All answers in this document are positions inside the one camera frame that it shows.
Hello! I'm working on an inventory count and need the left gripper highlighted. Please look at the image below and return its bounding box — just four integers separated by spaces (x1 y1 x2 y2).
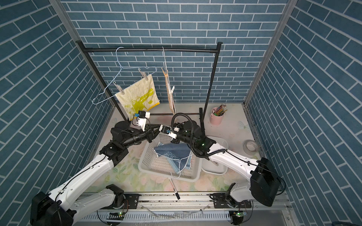
122 124 164 149

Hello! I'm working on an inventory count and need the blue patterned towel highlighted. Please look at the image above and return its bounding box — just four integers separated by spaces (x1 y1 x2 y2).
153 142 192 174

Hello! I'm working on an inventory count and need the white wire hanger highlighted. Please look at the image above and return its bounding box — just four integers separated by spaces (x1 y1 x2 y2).
162 46 175 114
170 148 193 179

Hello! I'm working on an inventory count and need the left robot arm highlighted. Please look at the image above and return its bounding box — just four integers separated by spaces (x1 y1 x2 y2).
30 121 160 226

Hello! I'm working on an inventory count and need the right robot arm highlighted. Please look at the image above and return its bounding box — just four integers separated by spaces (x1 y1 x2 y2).
169 113 282 207

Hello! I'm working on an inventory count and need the black metal clothes rack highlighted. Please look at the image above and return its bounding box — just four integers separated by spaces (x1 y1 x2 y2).
75 40 223 135

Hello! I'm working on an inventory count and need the white perforated plastic basket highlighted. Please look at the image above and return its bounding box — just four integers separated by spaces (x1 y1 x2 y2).
138 133 203 182

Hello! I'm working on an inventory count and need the orange patterned towel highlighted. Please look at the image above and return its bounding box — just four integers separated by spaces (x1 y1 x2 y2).
162 67 176 115

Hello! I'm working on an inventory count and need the yellow green patterned towel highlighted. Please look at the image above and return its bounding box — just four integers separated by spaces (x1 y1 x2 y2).
116 74 160 120

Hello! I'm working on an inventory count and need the pink pencil cup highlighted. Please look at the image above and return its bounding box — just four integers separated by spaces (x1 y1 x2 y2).
209 104 227 126

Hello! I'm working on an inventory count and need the white rectangular tray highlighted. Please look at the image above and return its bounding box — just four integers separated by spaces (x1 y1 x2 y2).
201 136 229 176

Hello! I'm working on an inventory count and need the white clothespin lower left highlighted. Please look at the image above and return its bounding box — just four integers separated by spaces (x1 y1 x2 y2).
113 82 125 95

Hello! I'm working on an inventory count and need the white clothespin upper left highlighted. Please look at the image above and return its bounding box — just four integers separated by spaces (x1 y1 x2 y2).
138 68 149 81

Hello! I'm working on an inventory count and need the wooden clothespin middle upper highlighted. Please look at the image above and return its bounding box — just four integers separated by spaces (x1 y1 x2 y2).
161 67 168 77

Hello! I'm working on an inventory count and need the black tipped marker pen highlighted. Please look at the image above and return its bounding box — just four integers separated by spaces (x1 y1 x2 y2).
168 178 180 200

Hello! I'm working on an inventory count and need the clear tape roll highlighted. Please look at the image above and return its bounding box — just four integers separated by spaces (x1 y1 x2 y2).
243 139 259 155

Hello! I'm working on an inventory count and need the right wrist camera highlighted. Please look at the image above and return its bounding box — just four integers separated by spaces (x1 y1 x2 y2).
159 125 180 139

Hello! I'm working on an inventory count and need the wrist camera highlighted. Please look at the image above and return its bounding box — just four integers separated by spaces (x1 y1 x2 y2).
135 110 150 131
159 125 180 139

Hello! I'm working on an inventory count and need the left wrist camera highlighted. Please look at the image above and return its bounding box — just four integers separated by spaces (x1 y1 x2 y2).
135 110 150 131

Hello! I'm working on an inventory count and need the light blue wire hanger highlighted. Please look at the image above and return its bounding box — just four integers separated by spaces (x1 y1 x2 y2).
91 46 158 105

